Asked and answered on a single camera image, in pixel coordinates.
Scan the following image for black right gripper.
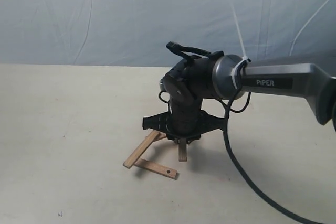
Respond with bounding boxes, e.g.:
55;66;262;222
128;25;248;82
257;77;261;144
142;98;225;145

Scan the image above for diagonal wooden stick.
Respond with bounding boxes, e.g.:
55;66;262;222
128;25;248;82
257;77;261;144
123;130;160;169

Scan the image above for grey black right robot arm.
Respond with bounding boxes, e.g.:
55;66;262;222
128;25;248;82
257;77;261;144
142;54;335;143

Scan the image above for white zip tie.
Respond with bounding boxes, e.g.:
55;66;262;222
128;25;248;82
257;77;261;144
229;1;251;90

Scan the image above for blue-grey backdrop cloth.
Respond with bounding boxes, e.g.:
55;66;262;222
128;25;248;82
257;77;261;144
1;0;335;67

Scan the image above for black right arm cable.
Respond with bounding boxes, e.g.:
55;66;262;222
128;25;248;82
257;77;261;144
159;90;321;224

